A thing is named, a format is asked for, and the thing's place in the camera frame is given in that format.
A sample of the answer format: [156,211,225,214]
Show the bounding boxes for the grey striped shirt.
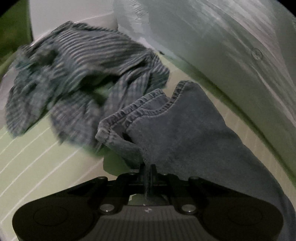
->
[5,22,170,149]

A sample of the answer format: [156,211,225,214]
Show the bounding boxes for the blue denim jeans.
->
[96,81,295,240]

